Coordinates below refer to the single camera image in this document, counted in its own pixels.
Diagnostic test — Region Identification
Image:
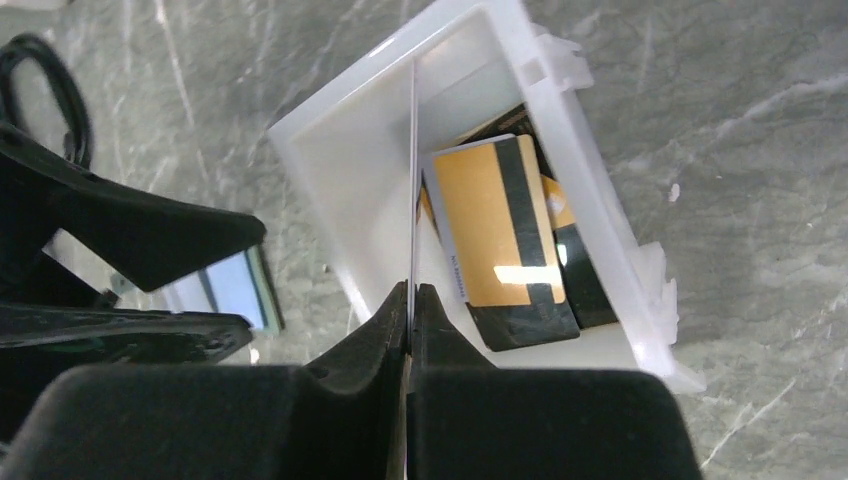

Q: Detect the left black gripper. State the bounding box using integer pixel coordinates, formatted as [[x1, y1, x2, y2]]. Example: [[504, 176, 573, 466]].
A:
[[0, 122, 268, 442]]

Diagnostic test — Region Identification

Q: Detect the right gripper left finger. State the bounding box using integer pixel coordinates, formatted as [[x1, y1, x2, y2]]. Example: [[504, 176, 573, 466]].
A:
[[1, 283, 408, 479]]

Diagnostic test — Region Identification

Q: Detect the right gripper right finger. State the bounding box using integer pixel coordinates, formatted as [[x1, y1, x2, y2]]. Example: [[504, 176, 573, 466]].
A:
[[407, 284, 702, 479]]

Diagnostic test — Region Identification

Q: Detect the green card holder wallet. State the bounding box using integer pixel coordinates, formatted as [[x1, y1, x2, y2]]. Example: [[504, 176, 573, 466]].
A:
[[150, 245, 285, 334]]

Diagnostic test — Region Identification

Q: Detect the clear plastic bin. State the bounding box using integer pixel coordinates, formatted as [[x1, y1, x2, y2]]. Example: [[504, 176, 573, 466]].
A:
[[268, 1, 706, 393]]

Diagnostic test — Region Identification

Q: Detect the gold credit card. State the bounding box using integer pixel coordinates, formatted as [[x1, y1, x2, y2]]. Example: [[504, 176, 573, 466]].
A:
[[423, 134, 566, 308]]

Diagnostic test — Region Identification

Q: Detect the stack of credit cards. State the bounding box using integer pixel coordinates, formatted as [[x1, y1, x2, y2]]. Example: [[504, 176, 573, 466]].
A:
[[419, 104, 617, 352]]

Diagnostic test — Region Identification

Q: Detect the coiled black cable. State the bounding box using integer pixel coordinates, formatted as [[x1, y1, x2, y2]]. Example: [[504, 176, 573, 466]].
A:
[[0, 33, 94, 170]]

